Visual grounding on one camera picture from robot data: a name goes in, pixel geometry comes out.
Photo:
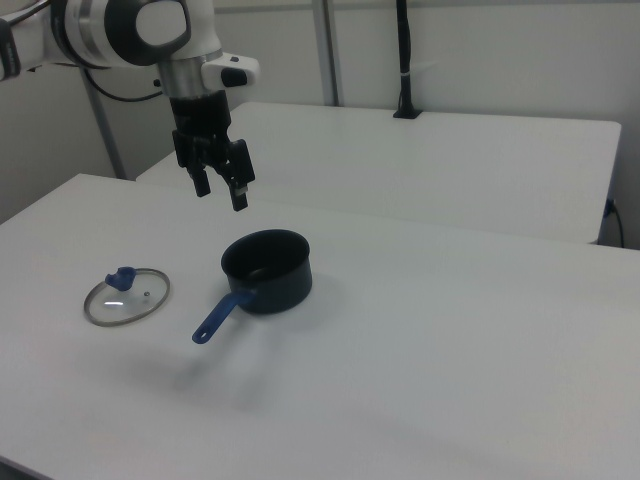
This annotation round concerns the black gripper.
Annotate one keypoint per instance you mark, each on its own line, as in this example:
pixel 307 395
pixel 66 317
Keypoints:
pixel 200 120

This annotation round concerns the glass lid with blue knob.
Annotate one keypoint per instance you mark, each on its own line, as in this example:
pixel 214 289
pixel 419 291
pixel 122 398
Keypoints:
pixel 127 300

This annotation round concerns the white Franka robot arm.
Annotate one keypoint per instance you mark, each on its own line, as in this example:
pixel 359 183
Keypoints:
pixel 95 35

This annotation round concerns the white background table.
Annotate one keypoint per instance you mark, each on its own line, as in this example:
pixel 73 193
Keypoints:
pixel 425 160

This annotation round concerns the black pole with base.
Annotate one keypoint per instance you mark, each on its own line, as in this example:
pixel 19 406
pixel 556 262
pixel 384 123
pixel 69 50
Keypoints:
pixel 406 50

